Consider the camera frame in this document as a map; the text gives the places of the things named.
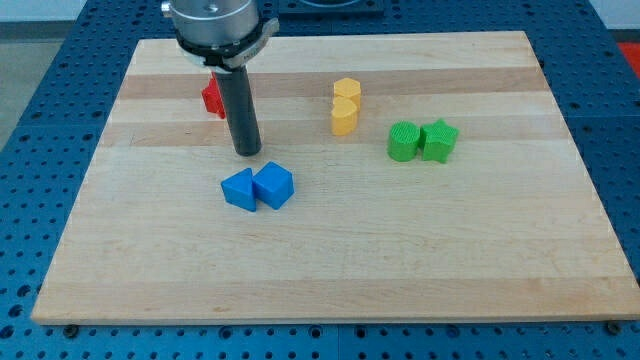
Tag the red block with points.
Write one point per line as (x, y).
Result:
(212, 99)

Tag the yellow hexagon block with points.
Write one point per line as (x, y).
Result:
(349, 88)

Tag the green cylinder block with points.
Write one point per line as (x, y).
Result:
(403, 140)

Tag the wooden board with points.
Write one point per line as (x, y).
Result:
(509, 229)

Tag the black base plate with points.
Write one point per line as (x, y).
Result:
(330, 7)

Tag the green star block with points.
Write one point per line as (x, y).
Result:
(437, 141)

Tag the blue triangular prism block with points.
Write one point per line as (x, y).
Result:
(238, 190)

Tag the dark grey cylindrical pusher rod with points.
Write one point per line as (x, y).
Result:
(236, 95)

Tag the yellow heart block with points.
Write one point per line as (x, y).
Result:
(344, 116)

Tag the blue cube block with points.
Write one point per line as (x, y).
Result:
(273, 185)

